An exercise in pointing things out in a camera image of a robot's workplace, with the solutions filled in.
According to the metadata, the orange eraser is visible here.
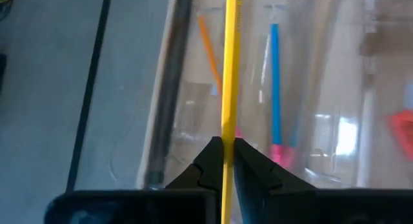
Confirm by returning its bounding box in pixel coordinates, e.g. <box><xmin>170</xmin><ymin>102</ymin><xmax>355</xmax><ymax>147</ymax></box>
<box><xmin>388</xmin><ymin>110</ymin><xmax>413</xmax><ymax>152</ymax></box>

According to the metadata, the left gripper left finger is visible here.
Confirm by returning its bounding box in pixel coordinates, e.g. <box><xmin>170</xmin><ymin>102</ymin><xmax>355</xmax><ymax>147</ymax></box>
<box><xmin>166</xmin><ymin>136</ymin><xmax>224</xmax><ymax>224</ymax></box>

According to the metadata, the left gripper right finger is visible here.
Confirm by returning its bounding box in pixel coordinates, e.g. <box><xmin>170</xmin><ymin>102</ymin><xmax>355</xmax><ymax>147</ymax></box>
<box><xmin>232</xmin><ymin>137</ymin><xmax>316</xmax><ymax>224</ymax></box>

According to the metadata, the orange pencil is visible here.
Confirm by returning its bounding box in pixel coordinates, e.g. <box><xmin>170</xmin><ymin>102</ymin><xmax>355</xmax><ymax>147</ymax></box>
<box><xmin>196</xmin><ymin>15</ymin><xmax>224</xmax><ymax>96</ymax></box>

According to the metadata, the black aluminium table frame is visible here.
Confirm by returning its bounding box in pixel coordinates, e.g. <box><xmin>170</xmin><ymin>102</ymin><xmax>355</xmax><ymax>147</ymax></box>
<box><xmin>143</xmin><ymin>0</ymin><xmax>194</xmax><ymax>189</ymax></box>

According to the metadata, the yellow pencil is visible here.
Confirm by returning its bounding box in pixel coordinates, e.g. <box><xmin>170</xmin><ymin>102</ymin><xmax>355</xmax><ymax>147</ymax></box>
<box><xmin>221</xmin><ymin>0</ymin><xmax>243</xmax><ymax>224</ymax></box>

